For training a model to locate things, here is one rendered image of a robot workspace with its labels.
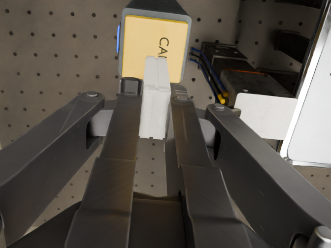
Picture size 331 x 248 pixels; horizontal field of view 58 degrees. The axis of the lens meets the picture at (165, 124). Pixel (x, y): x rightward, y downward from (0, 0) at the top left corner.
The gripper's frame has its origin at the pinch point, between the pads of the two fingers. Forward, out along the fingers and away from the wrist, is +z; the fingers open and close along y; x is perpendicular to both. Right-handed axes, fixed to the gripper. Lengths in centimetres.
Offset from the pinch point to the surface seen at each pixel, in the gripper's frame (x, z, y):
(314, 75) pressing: -4.3, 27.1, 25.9
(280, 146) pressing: -17.7, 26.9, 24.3
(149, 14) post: 3.2, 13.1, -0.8
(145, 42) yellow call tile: 0.8, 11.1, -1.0
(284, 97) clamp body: -6.6, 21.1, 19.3
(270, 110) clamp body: -8.8, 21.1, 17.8
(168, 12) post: 3.6, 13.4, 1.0
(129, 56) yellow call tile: -0.7, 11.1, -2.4
